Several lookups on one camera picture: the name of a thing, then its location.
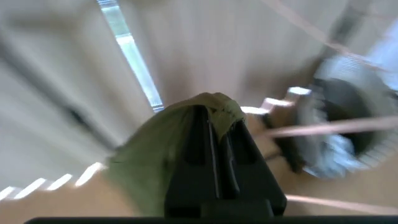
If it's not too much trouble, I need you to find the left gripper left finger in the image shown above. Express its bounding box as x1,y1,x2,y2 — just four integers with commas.
164,105,222,218

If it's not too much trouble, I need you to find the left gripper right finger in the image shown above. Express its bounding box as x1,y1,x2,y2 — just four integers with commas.
218,120,287,218

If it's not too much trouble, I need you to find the green sleeveless shirt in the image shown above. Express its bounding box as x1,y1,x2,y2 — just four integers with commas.
104,91,247,217

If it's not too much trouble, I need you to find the white laundry basket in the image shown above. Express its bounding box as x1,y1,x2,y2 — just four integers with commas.
295,55,398,180

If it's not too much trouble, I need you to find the pale grey garment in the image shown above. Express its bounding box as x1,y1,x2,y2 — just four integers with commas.
306,135,359,179

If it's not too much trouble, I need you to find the beige curtain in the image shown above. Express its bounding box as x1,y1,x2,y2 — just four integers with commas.
0,0,398,191

